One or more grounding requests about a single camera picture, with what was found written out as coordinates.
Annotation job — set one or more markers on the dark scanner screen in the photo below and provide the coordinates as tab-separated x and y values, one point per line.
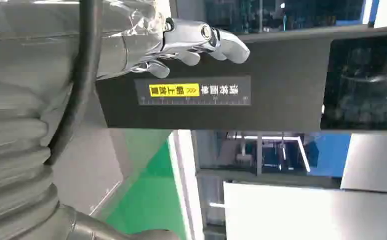
362	86

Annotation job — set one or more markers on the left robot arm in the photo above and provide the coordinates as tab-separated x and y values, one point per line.
11	165

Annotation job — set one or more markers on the white conveyor frame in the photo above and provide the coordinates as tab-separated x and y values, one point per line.
187	185

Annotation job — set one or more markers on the bright green conveyor belt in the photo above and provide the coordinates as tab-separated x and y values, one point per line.
150	198

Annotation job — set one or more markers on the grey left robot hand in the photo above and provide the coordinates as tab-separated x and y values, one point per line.
21	59

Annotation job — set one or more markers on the black scanner column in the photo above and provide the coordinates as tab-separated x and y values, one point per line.
279	73

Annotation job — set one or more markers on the yellow and black scanner label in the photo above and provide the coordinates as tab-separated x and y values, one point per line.
193	90

